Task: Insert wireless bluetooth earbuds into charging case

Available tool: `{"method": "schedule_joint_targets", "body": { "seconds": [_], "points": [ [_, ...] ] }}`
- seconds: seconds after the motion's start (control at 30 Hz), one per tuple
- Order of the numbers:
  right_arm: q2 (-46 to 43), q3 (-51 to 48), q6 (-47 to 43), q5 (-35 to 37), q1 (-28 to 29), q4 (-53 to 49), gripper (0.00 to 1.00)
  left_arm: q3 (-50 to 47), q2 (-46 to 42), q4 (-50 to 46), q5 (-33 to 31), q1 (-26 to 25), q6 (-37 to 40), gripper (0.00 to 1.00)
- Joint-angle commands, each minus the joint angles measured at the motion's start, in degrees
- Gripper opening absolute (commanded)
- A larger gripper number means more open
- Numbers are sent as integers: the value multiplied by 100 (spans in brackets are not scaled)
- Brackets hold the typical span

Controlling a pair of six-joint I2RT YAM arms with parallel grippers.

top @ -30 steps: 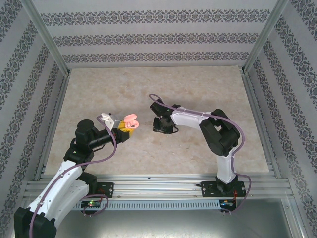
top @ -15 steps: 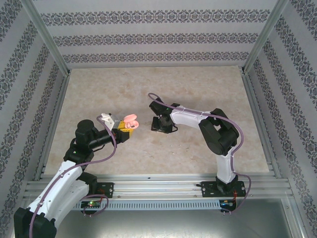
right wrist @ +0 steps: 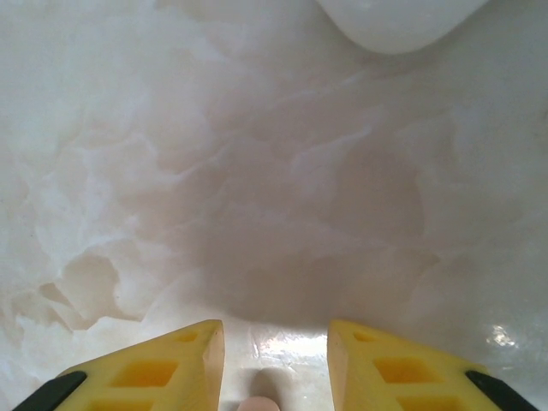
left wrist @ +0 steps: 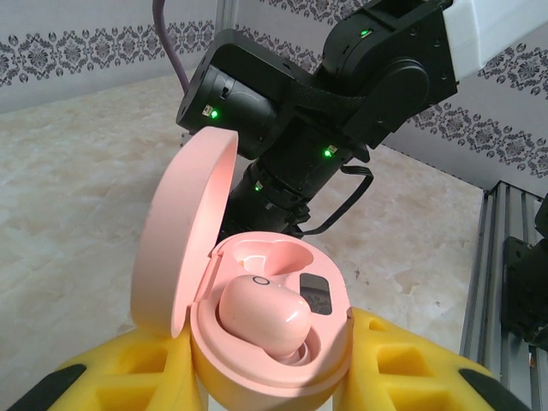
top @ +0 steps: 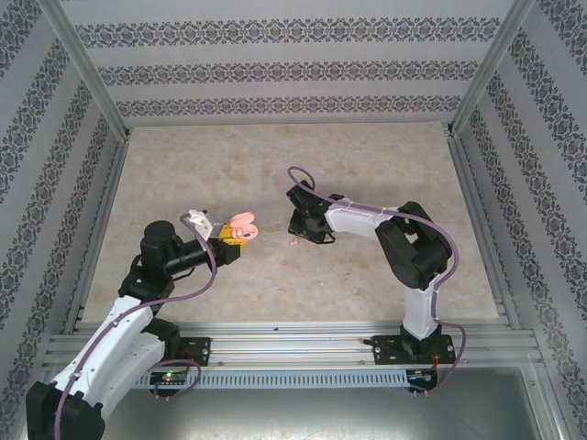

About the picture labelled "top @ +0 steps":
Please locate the pink earbud charging case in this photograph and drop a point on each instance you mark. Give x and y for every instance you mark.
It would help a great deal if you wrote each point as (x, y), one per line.
(240, 217)

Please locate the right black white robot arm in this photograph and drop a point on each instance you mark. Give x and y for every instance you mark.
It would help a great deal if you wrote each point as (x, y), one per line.
(413, 247)

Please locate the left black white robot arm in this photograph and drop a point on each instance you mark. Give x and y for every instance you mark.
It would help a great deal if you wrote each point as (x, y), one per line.
(114, 339)

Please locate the steel sheet panel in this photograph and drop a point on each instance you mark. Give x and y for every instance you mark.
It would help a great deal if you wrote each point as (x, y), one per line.
(293, 417)

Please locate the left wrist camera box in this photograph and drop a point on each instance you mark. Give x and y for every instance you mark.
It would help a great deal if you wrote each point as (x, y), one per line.
(213, 227)

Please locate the aluminium table side rail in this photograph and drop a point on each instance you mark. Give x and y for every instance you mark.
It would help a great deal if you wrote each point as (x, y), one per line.
(486, 229)
(98, 229)

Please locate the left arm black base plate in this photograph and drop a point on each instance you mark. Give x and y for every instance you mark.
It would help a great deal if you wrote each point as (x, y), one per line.
(202, 350)

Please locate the aluminium mounting rail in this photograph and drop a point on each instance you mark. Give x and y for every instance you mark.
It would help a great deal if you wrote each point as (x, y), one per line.
(293, 344)

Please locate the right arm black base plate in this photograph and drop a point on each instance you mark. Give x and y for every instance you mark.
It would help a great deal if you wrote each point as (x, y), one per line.
(385, 350)

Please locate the aluminium frame post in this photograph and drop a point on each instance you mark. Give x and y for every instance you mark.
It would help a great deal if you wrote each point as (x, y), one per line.
(87, 69)
(490, 69)

